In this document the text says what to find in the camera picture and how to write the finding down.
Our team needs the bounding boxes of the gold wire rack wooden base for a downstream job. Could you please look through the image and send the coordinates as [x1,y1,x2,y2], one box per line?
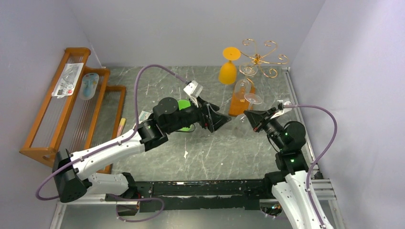
[228,39,289,117]

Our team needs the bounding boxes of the green plastic wine glass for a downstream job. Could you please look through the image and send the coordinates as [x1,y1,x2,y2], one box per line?
[178,100,193,133]

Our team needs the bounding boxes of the wooden tiered shelf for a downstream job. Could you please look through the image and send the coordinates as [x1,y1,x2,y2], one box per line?
[19,47,126,167]

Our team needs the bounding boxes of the light blue packaged item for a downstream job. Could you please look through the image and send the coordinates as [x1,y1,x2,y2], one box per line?
[79,73,99,101]

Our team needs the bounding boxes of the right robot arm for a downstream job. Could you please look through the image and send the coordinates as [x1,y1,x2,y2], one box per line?
[244,108,333,229]

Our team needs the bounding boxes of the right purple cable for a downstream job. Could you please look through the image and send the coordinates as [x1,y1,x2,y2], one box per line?
[262,104,338,229]

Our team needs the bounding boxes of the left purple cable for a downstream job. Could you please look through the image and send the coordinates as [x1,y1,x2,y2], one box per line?
[35,64,189,223]

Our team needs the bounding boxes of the small white blue box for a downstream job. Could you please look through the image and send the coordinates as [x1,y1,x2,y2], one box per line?
[139,111,151,123]

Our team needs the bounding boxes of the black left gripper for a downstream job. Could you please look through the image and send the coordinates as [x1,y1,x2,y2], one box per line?
[167,97,232,135]

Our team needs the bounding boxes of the white packaged item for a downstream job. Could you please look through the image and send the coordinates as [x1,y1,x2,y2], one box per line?
[52,62,84,98]

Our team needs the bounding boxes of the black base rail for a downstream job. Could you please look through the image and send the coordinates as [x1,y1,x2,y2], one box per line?
[105,178,286,213]

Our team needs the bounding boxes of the purple cable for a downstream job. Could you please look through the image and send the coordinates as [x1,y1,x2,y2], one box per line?
[35,64,189,223]
[262,104,338,229]

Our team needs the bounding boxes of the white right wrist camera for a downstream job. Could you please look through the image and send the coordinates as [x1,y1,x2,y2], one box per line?
[271,99,292,119]

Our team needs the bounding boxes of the yellow pink marker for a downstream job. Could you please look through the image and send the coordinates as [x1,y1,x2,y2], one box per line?
[117,118,126,136]

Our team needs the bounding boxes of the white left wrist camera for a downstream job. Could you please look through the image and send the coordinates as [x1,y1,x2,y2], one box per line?
[183,80,203,107]

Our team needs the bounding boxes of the clear wine glass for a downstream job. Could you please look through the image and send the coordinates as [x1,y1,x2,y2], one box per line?
[234,93,263,128]
[234,63,258,100]

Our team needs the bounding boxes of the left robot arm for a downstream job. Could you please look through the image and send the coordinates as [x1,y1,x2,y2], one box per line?
[53,97,231,203]

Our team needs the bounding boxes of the yellow plastic wine glass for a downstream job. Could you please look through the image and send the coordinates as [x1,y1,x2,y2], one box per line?
[218,47,241,85]

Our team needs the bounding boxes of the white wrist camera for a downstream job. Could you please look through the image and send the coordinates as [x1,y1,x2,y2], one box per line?
[271,99,292,119]
[183,80,203,107]

